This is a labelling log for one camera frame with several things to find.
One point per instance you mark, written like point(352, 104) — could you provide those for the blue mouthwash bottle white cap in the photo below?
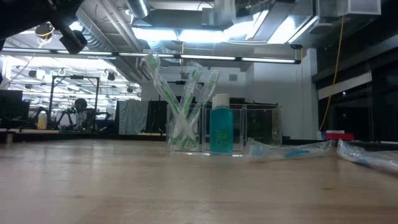
point(221, 127)

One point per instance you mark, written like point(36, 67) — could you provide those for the clear acrylic organizer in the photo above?
point(245, 130)

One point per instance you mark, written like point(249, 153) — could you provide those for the blue toothbrush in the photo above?
point(367, 158)
point(292, 152)

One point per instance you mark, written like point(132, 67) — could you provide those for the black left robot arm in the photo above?
point(28, 12)

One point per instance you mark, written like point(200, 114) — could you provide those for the long LED light bar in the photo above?
point(224, 57)

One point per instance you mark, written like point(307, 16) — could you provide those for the grey cloth cover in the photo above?
point(132, 116)

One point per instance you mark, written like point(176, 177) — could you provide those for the person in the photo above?
point(81, 115)

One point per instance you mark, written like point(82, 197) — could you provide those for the red box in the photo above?
point(339, 136)

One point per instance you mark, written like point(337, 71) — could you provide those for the small yellow background canister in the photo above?
point(42, 123)

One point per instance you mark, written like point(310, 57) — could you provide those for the black round ceiling device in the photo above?
point(43, 31)

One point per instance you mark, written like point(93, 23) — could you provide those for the black monitor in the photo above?
point(12, 105)

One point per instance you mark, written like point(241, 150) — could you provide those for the black aluminium table frame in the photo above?
point(46, 137)

